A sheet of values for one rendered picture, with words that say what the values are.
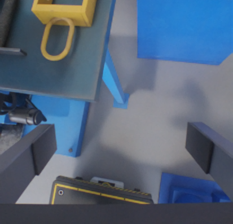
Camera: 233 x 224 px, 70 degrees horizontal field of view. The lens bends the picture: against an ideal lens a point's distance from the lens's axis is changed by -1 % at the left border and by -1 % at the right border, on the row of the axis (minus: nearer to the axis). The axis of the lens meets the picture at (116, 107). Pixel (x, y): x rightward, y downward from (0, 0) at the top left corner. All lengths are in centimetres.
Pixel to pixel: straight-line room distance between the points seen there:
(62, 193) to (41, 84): 95
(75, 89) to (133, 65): 119
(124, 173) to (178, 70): 101
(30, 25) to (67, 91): 25
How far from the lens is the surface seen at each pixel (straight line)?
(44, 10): 55
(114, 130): 151
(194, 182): 159
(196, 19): 119
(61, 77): 51
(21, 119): 122
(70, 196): 133
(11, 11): 68
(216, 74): 173
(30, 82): 55
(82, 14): 51
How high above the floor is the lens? 150
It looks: 78 degrees down
